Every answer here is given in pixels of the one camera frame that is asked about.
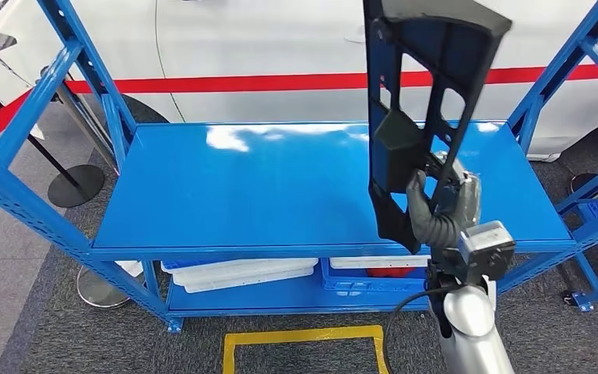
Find chrome stanchion post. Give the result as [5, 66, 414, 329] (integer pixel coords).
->
[38, 64, 138, 309]

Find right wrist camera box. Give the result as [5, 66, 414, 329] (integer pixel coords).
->
[456, 221, 517, 284]

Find black plastic plate bracket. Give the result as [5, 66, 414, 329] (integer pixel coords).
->
[362, 0, 513, 255]

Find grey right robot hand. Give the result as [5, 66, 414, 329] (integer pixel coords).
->
[406, 150, 483, 231]

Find white car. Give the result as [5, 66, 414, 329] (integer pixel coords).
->
[0, 0, 598, 164]

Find red item in bin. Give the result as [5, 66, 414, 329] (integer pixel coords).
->
[366, 266, 417, 279]

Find red barrier belt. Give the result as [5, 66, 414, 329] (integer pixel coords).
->
[0, 62, 598, 146]

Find blue metal shelf rack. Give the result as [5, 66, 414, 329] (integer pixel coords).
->
[0, 0, 598, 334]

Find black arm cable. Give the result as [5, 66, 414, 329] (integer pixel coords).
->
[382, 286, 452, 374]

